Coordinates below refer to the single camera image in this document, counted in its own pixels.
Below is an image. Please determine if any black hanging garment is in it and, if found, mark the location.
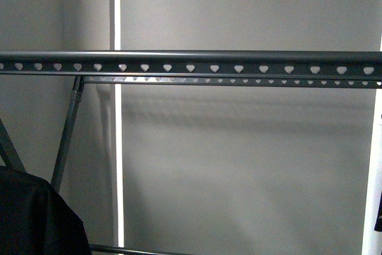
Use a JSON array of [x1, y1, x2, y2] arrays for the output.
[[374, 195, 382, 232]]

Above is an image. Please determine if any dark metal clothes rack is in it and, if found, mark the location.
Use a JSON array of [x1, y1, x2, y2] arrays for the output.
[[0, 50, 382, 255]]

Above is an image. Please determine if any black printed t-shirt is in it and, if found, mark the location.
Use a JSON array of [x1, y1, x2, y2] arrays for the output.
[[1, 166, 91, 254]]

